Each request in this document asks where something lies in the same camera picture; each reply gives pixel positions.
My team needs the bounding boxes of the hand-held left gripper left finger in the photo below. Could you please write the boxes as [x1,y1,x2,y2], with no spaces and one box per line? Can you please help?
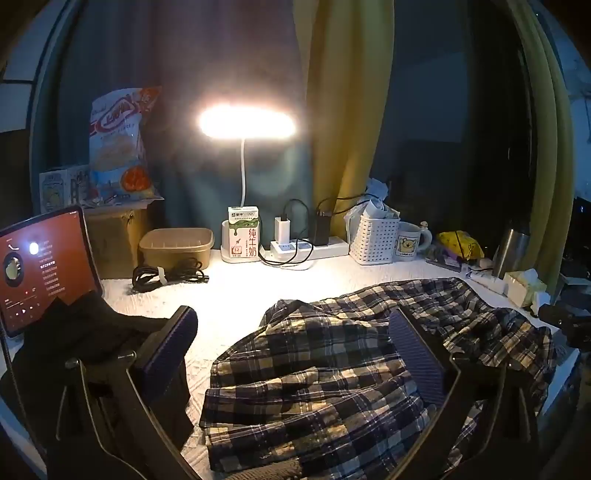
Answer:
[46,305,199,480]

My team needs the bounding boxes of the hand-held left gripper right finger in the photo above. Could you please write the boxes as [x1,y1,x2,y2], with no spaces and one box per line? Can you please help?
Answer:
[389,307,541,480]

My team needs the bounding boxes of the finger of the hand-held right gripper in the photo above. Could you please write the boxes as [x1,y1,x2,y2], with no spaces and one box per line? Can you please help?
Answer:
[538,302,591,330]

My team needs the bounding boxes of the plaid pants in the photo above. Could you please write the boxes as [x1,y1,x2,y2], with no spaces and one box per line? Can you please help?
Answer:
[199,277,557,474]

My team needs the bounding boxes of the white tissue box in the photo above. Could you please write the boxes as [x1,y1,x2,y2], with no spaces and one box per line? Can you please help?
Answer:
[503,269,548,308]

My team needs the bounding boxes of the steel thermos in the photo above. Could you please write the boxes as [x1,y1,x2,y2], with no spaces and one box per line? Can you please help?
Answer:
[492,226,532,280]

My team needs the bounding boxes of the white textured table cover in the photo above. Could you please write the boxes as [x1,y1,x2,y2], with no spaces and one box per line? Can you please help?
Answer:
[0,251,583,480]

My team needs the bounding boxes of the black cloth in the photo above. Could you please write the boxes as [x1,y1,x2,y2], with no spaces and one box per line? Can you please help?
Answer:
[0,291,195,462]

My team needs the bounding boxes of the white tube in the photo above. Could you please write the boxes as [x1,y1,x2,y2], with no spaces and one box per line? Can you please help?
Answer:
[464,270,506,292]

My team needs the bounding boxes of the brown plastic food container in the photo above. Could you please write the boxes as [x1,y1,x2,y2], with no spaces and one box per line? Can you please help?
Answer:
[139,227,215,271]

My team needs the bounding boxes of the white mug with bear print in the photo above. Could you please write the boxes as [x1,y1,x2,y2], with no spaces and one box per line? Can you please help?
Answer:
[396,222,432,262]

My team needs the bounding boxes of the white plastic basket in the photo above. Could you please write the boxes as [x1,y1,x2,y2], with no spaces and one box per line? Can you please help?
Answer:
[348,215,400,265]

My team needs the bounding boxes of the brown cardboard box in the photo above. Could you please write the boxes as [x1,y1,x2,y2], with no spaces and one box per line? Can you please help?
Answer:
[85,203,153,280]

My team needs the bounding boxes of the yellow bag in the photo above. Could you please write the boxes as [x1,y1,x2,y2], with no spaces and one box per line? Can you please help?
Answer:
[436,231,485,260]

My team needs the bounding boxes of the milk carton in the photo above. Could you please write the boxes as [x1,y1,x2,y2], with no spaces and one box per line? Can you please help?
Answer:
[228,206,260,258]

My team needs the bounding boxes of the white power strip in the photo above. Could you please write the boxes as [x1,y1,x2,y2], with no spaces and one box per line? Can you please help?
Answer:
[269,235,350,260]

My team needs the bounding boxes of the tablet with red screen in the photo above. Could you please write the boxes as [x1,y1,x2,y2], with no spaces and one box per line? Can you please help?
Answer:
[0,206,103,337]

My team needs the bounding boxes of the crumpled white plastic bag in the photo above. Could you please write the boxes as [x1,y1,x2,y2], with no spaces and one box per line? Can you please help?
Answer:
[344,178,402,223]

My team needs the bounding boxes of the black charger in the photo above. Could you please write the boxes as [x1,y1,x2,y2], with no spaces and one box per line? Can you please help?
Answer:
[314,209,331,246]

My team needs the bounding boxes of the narrow yellow curtain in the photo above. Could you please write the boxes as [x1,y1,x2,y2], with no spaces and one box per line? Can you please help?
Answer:
[522,0,575,296]

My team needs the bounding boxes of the small cartoon printed box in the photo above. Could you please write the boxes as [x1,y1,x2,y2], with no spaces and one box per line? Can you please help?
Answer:
[39,165,93,214]

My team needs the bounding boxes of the snack chip bag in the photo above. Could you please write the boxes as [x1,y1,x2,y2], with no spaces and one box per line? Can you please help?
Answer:
[89,87,164,204]

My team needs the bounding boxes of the white desk lamp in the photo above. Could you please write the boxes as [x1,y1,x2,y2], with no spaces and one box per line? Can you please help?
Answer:
[198,102,297,264]

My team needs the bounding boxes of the wide yellow curtain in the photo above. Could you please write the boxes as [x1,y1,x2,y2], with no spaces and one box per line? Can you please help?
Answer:
[293,0,398,241]

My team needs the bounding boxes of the teal curtain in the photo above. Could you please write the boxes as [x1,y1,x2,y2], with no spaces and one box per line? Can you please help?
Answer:
[60,0,319,232]

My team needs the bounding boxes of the coiled black cable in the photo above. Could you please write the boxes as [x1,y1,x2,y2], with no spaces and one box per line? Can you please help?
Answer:
[132,258,209,292]

